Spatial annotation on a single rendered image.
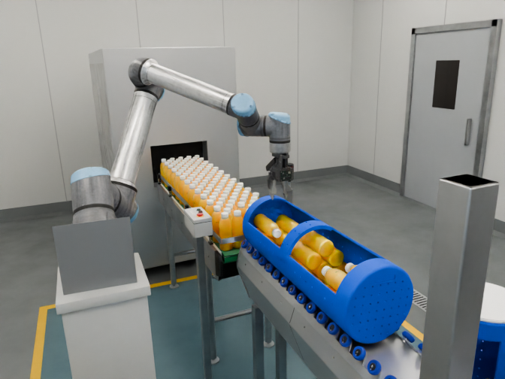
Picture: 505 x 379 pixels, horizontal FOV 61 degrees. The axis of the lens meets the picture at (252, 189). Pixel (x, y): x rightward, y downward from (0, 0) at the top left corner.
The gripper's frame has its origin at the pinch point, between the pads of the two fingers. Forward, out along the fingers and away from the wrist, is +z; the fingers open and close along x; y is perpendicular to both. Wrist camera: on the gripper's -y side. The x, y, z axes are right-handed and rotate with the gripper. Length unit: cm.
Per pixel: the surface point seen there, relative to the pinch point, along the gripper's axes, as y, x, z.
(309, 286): 43.6, -9.6, 21.4
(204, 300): -48, -24, 71
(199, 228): -40, -26, 24
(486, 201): 124, -29, -36
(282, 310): 20.2, -8.6, 44.1
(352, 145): -415, 346, 74
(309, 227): 24.5, 1.7, 6.9
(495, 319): 81, 39, 27
